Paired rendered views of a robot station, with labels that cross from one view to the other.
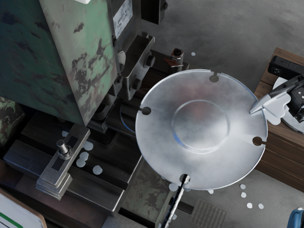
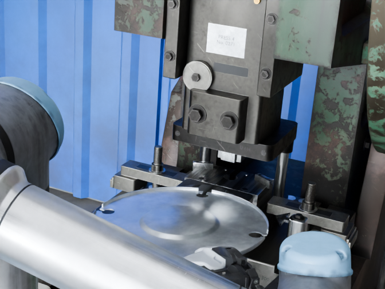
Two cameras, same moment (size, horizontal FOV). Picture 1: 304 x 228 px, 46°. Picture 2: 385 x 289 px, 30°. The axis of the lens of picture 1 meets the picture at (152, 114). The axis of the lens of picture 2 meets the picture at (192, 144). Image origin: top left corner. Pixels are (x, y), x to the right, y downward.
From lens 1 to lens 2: 122 cm
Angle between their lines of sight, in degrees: 71
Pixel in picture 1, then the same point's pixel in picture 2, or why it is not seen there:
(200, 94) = (227, 224)
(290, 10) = not seen: outside the picture
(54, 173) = (134, 166)
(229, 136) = (161, 238)
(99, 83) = (140, 11)
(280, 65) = not seen: hidden behind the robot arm
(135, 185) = not seen: hidden behind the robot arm
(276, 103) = (206, 257)
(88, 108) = (122, 16)
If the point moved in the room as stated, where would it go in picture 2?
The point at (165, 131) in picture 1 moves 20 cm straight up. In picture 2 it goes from (172, 203) to (179, 93)
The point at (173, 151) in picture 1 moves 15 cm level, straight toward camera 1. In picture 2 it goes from (144, 207) to (60, 195)
